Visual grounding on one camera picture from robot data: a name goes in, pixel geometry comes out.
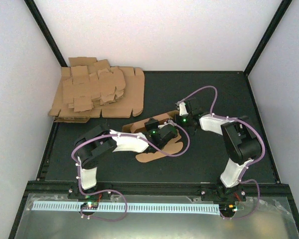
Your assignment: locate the brown cardboard box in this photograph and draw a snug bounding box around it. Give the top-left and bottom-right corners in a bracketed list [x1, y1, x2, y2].
[122, 110, 183, 163]

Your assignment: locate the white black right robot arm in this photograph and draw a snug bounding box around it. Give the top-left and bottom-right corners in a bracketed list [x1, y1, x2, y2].
[175, 98, 264, 201]

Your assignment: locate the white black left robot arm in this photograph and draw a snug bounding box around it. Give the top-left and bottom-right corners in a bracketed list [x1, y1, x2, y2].
[71, 118, 178, 199]

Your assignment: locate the stack of flat cardboard blanks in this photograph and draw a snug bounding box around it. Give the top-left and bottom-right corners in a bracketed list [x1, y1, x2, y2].
[48, 57, 145, 123]

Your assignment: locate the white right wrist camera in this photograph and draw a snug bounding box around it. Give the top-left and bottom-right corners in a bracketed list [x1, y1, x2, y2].
[176, 101, 188, 117]

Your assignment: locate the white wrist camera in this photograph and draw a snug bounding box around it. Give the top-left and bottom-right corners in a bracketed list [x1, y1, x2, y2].
[158, 119, 175, 129]
[176, 101, 188, 117]

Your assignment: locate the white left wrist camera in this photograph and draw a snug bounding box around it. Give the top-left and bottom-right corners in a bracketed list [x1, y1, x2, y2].
[158, 119, 175, 129]

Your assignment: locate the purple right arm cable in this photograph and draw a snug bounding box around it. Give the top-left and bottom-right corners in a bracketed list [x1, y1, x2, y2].
[176, 85, 266, 221]

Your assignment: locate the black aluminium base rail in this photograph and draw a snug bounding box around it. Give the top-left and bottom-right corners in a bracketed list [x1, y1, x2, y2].
[27, 181, 290, 200]

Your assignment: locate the white slotted cable duct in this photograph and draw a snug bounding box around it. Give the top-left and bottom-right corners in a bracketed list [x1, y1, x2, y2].
[31, 201, 220, 216]

